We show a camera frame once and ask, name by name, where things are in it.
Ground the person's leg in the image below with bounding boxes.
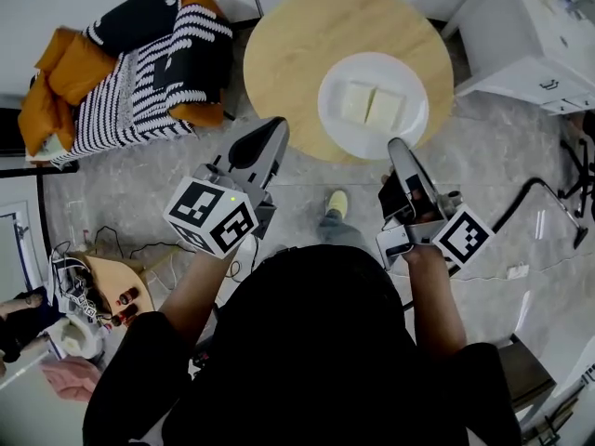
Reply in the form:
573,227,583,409
318,210,369,251

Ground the orange cushion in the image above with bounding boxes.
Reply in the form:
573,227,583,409
53,99,79,153
34,28,78,72
18,70,62,157
48,33,118,107

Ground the person's yellow shoe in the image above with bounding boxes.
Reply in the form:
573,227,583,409
324,189,350,218

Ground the brown box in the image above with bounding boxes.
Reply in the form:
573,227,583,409
496,334,558,411

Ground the black shelf frame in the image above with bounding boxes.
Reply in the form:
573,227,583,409
0,159,81,250

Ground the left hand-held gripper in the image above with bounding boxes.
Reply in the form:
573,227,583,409
163,117,290,259

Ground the white sink cabinet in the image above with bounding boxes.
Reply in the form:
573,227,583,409
441,0,595,116

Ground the tangle of white cables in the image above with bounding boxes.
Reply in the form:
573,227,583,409
47,242,95,316

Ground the orange armchair with striped blanket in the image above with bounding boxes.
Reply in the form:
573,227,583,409
49,0,235,169

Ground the pink cloth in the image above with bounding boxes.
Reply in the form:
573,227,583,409
40,356,103,403

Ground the chrome faucet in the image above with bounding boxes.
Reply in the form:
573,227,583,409
563,0,590,20

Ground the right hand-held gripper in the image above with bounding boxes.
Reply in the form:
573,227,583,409
376,137,496,269

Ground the grey metal rack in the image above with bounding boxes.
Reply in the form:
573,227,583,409
519,336,595,446

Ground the small wooden stool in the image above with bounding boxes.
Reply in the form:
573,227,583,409
68,252,157,325

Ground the pale green cushion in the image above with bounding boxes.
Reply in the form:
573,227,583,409
26,132,67,164

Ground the black curved tube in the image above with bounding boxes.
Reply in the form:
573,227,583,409
491,177,590,251

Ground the pale sponge block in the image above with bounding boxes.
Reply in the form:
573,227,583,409
340,81,377,124
364,88,404,129

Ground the person's black shirt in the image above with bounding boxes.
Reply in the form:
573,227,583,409
82,243,522,446

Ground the person's right forearm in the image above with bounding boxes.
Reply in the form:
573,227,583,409
402,242,469,361

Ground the black television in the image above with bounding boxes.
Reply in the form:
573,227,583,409
0,108,27,154

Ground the person's left forearm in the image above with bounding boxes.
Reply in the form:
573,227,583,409
157,243,248,348

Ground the round wooden table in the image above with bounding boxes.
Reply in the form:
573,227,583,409
243,0,456,165

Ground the white bowl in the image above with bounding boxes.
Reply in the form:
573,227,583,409
59,315,105,361

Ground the black office chair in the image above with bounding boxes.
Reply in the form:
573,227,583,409
556,109,595,220

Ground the thin white stick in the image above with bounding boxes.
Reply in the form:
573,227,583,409
0,350,50,390

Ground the black floor cable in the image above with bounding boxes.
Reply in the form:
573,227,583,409
94,225,197,263

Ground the white round plate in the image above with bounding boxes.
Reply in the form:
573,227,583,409
317,52,430,161

